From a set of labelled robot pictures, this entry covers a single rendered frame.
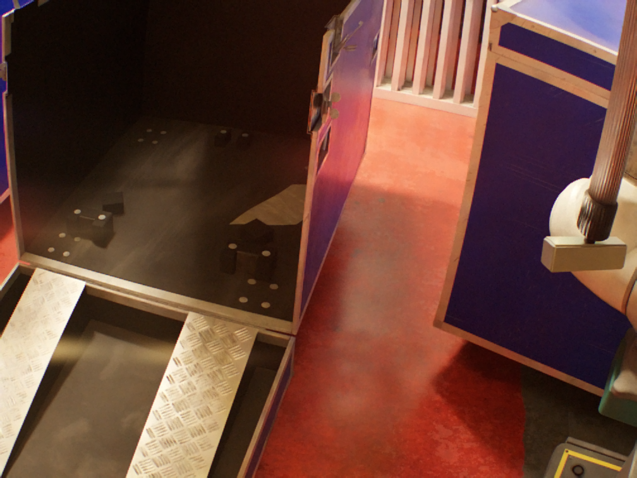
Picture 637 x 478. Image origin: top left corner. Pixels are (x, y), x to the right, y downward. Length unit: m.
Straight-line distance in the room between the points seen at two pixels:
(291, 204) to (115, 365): 0.79
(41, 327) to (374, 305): 1.03
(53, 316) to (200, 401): 0.50
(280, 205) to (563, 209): 1.38
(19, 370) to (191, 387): 0.50
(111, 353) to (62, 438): 0.35
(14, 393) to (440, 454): 1.13
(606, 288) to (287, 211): 1.43
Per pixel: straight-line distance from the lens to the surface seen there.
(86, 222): 2.30
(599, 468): 1.66
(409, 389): 2.15
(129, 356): 2.12
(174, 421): 1.85
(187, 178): 2.57
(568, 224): 1.21
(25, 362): 2.03
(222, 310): 2.05
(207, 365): 1.94
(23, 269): 2.28
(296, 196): 2.50
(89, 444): 1.92
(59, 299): 2.13
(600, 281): 1.19
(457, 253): 1.96
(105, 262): 2.21
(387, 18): 3.59
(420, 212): 2.85
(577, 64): 1.66
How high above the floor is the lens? 1.50
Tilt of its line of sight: 35 degrees down
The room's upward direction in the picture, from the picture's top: 7 degrees clockwise
